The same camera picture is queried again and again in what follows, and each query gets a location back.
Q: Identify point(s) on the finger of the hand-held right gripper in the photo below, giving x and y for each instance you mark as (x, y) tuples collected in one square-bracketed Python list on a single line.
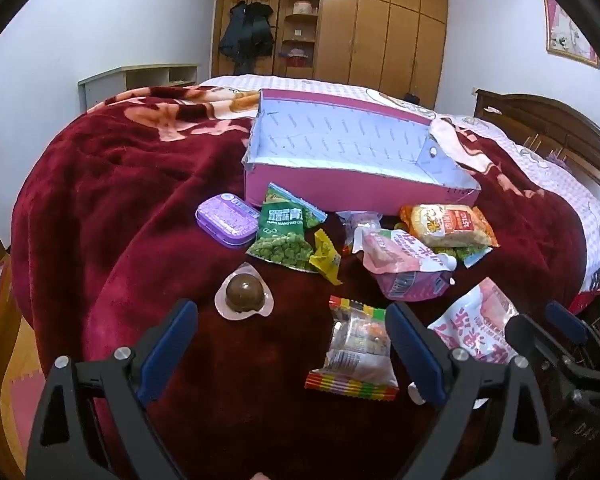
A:
[(527, 332), (567, 316)]

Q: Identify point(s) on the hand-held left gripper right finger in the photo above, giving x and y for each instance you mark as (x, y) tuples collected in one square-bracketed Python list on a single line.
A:
[(415, 350)]

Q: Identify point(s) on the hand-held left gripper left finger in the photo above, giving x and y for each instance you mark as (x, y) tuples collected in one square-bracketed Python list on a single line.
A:
[(172, 345)]

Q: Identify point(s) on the white pink spouted pouch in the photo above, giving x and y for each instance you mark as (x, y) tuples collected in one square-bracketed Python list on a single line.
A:
[(475, 320)]

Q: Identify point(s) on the clear packet with striped edges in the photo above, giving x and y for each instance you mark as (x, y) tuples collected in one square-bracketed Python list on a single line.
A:
[(355, 350)]

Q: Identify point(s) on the brown jelly cup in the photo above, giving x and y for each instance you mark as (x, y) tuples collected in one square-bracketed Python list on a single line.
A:
[(242, 292)]

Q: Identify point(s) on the small green pea packet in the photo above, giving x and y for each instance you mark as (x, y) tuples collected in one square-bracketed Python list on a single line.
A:
[(472, 255)]

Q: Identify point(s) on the yellow candy packet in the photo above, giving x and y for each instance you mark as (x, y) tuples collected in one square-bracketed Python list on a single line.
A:
[(326, 257)]

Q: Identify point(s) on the orange snack packet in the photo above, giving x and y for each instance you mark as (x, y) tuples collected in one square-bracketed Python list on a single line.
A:
[(450, 225)]

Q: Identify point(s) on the purple tin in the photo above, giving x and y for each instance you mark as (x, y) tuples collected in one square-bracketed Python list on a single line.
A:
[(225, 220)]

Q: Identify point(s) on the small clear candy packet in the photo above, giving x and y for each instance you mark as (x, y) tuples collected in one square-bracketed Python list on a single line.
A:
[(360, 225)]

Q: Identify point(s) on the large green pea packet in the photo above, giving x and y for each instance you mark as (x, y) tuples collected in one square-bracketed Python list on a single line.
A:
[(280, 220)]

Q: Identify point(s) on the pink cardboard box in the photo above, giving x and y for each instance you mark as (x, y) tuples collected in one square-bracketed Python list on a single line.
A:
[(330, 190)]

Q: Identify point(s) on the pink checkered bed sheet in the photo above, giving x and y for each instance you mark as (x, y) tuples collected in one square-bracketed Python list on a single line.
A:
[(555, 185)]

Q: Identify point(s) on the red floral blanket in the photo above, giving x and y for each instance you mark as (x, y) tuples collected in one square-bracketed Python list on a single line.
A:
[(105, 210)]

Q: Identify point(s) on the foam floor mat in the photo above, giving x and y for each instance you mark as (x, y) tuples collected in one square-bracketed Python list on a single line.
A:
[(25, 410)]

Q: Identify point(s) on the dark wooden headboard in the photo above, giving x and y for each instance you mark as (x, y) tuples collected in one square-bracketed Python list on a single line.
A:
[(555, 120)]

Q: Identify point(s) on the small black object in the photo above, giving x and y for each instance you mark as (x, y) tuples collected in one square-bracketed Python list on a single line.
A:
[(411, 97)]

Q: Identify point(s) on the white low shelf unit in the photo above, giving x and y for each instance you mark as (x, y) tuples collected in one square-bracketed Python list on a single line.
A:
[(100, 85)]

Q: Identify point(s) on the red container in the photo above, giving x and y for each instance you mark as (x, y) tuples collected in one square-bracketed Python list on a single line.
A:
[(297, 59)]

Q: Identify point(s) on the wooden wardrobe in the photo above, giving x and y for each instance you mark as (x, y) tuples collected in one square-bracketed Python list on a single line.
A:
[(380, 35)]

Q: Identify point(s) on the dark green hanging jacket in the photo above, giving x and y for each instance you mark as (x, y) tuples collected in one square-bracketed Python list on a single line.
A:
[(257, 30)]

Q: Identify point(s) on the white pink pot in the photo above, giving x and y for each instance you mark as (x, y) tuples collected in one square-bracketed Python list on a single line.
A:
[(304, 8)]

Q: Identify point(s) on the framed wall picture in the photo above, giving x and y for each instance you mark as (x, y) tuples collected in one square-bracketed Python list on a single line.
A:
[(570, 30)]

